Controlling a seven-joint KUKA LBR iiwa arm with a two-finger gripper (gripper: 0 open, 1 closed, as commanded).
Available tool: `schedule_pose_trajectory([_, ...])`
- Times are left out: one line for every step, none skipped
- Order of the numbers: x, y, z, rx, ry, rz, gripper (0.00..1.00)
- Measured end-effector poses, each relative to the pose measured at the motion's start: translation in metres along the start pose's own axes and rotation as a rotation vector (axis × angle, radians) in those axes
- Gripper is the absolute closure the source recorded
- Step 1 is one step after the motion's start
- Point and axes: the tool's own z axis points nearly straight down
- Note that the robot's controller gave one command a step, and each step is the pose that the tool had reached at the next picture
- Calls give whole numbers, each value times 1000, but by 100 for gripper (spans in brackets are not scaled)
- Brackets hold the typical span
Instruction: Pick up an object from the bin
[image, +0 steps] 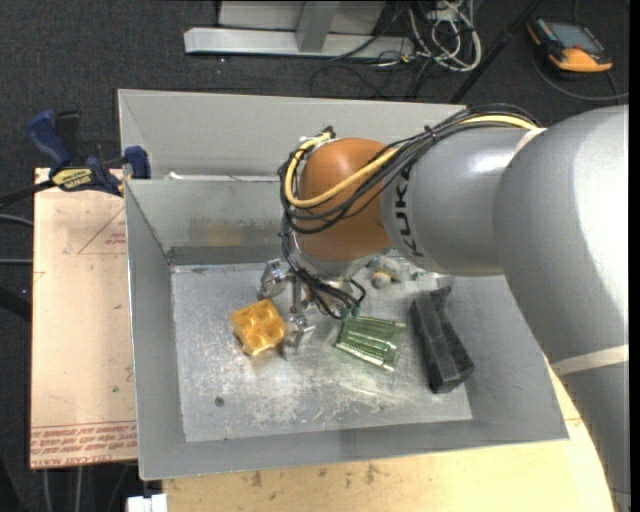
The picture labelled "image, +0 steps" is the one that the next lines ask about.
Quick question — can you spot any yellow studded toy block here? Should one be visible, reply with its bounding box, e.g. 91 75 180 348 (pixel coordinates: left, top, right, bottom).
230 297 288 358

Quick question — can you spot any black wedge block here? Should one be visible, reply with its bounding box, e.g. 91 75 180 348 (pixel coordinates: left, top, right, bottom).
408 285 477 396

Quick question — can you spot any brown cardboard board, red print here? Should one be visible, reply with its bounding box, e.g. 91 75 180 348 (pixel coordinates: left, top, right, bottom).
29 166 139 471

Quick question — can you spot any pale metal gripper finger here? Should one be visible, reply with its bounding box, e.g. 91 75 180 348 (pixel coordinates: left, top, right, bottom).
256 258 290 303
281 314 318 362

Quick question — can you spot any clear green ribbed box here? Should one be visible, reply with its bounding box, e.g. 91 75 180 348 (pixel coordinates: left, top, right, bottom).
333 315 408 374

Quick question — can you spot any grey metal bin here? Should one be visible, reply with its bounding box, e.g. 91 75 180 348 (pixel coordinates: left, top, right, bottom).
117 88 571 482

